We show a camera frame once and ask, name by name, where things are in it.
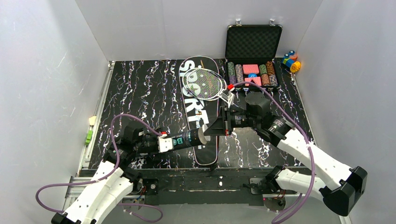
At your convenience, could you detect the black shuttlecock tube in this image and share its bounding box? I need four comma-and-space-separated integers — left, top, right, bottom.
171, 127, 203, 150

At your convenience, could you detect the clear round tube lid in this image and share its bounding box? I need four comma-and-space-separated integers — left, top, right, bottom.
199, 124, 211, 145

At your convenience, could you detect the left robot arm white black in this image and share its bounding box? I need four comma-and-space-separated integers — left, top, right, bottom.
51, 127, 174, 224

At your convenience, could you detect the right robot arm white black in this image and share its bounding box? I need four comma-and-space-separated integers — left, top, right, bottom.
204, 92, 368, 217

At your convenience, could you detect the white badminton racket upper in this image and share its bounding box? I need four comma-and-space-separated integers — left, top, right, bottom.
187, 67, 228, 101

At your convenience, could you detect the white badminton racket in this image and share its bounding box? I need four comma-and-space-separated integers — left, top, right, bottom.
183, 71, 225, 101
187, 67, 228, 101

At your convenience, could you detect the white badminton racket lower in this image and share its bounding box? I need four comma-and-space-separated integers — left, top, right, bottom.
183, 71, 225, 101

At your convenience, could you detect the black racket bag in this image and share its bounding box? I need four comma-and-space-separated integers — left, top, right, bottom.
178, 56, 219, 167

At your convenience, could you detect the pink playing card deck lower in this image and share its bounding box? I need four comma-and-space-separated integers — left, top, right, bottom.
244, 77, 262, 86

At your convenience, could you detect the pink playing card deck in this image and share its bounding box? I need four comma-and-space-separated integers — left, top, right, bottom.
242, 64, 260, 75
244, 77, 262, 86

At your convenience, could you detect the poker chip row far left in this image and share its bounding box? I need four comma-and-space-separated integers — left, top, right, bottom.
227, 62, 236, 85

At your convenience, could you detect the poker chip row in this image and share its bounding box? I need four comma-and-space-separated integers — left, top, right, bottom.
235, 64, 244, 83
259, 64, 270, 86
227, 62, 236, 85
266, 61, 278, 86

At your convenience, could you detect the blue dealer button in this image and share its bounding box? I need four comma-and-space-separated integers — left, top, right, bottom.
248, 73, 257, 78

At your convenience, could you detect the poker chip row right inner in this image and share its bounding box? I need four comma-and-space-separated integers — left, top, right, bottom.
259, 64, 270, 86

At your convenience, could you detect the green small block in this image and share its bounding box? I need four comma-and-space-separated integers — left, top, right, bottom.
85, 130, 93, 146

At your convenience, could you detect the pink playing card deck upper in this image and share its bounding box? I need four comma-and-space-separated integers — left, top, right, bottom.
242, 64, 260, 75

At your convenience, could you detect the beige small block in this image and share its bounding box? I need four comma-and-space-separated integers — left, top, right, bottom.
88, 116, 97, 126

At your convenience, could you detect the poker chip row far right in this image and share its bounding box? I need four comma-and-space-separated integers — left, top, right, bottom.
266, 61, 278, 86

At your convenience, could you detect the black poker chip case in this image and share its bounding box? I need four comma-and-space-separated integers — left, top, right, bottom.
225, 24, 283, 85

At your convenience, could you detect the colourful toy block train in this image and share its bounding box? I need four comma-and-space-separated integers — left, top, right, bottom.
281, 50, 301, 73

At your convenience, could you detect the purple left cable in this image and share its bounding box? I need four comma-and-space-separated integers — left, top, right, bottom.
35, 113, 168, 223

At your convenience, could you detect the purple cable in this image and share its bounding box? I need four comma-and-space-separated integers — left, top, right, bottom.
35, 113, 168, 223
232, 82, 316, 224

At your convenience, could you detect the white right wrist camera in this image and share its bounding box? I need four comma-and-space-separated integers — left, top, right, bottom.
219, 84, 235, 108

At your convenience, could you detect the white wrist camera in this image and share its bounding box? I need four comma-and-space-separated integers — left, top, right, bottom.
219, 84, 235, 108
157, 132, 174, 153

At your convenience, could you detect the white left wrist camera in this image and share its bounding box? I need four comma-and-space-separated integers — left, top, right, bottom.
157, 132, 174, 153

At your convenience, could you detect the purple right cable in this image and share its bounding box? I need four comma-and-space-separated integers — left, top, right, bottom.
232, 82, 316, 224

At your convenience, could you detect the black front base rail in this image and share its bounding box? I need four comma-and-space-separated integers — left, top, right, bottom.
136, 168, 316, 207

